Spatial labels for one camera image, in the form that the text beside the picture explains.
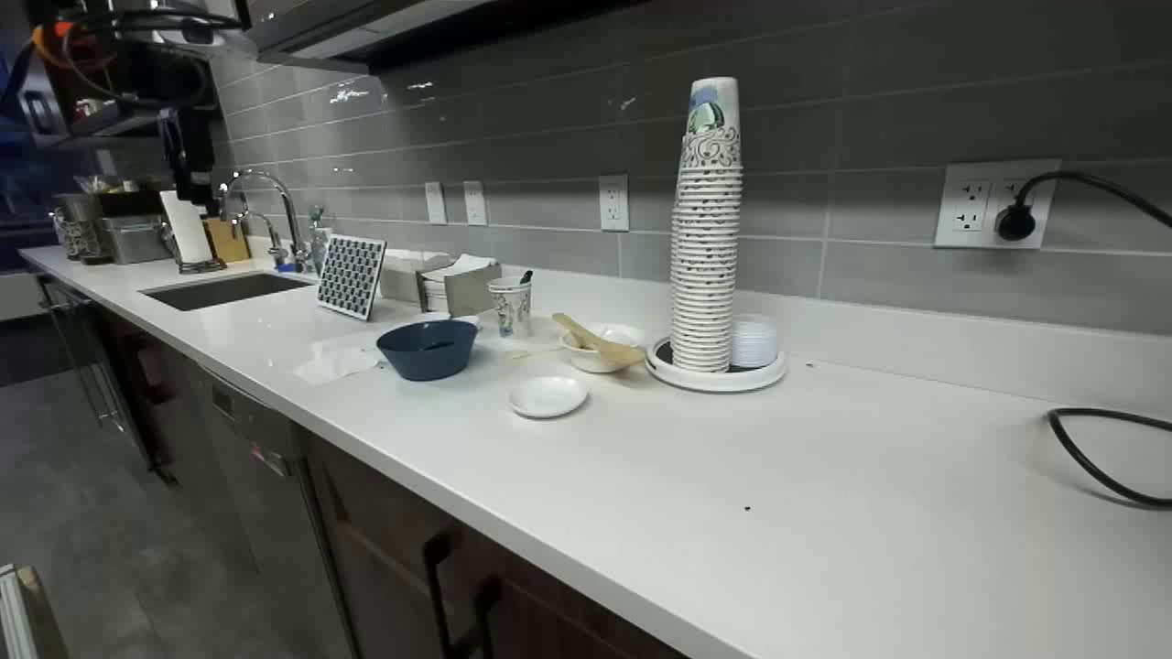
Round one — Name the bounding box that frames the tall paper cup stack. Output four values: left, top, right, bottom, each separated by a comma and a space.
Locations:
669, 79, 744, 375

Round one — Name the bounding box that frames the white wall power outlet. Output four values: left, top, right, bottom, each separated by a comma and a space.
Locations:
934, 163, 1054, 253

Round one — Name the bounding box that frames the kitchen sink basin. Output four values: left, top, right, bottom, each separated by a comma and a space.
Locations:
142, 276, 311, 310

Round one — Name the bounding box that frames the round white tray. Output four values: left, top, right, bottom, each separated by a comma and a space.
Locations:
646, 332, 792, 396

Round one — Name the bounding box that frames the checkered calibration board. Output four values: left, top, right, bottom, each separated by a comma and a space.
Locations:
320, 234, 386, 324

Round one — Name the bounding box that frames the chrome sink faucet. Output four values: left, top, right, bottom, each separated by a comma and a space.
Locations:
219, 168, 302, 273

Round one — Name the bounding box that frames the metal napkin holder box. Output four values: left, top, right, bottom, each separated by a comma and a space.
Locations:
380, 249, 503, 314

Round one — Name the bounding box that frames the black cable on counter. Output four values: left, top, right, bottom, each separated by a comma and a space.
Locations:
1043, 407, 1172, 513

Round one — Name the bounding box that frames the dark blue bowl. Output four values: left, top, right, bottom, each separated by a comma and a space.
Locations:
377, 318, 475, 381

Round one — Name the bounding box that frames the small white plate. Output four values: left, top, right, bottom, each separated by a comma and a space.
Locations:
510, 375, 589, 423

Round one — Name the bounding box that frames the white bowl with wooden spoon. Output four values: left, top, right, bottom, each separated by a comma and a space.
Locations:
559, 324, 646, 375

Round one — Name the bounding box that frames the black power plug cable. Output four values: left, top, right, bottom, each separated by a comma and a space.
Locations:
993, 168, 1172, 247

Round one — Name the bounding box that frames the clear plastic sheet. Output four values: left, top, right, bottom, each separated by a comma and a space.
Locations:
292, 340, 380, 386

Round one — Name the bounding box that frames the wooden spoon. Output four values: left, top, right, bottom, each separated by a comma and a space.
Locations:
552, 310, 646, 369

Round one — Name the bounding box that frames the white light switch plate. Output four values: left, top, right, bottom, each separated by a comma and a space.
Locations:
598, 177, 629, 232

